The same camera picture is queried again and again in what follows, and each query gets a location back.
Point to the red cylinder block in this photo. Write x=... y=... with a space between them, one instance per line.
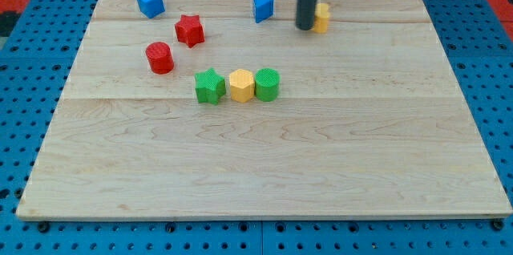
x=159 y=57

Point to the yellow hexagon block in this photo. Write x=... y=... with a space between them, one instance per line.
x=242 y=85

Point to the yellow heart block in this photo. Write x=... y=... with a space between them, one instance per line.
x=321 y=18

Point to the light wooden board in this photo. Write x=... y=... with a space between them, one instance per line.
x=370 y=122

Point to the blue triangle block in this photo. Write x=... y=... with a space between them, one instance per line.
x=262 y=9

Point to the green star block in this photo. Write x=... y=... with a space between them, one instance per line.
x=210 y=86

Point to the green cylinder block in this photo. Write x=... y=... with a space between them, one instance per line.
x=267 y=82

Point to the blue cube block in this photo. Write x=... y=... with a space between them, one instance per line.
x=151 y=8

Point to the red star block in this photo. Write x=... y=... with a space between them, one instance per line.
x=189 y=30

